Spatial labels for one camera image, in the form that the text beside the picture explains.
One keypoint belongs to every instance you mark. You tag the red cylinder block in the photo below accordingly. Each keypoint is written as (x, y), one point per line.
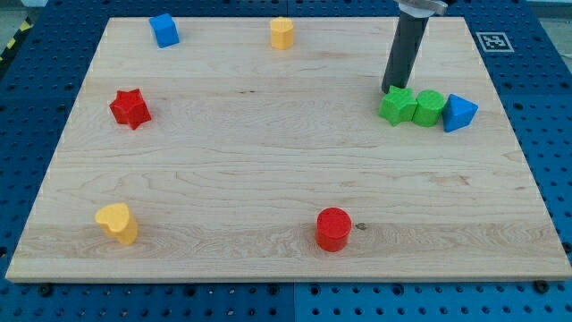
(333, 227)

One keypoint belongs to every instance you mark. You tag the light wooden board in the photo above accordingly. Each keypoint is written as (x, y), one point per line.
(248, 144)

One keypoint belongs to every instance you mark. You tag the white fiducial marker tag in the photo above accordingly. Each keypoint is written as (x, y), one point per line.
(494, 42)

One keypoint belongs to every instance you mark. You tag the yellow hexagon block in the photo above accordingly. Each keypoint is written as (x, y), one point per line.
(282, 33)

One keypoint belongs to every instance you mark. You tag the red star block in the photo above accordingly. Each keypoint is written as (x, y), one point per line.
(130, 108)

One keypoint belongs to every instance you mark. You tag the blue triangle block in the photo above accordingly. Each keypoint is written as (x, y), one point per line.
(458, 113)

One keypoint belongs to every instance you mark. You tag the green star block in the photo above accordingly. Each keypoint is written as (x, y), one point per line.
(398, 105)

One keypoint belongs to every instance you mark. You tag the yellow heart block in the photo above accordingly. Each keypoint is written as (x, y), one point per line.
(117, 221)

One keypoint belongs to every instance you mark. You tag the green cylinder block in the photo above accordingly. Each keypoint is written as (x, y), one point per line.
(430, 104)

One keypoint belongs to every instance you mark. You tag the blue cube block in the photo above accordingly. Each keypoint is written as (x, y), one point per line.
(165, 30)

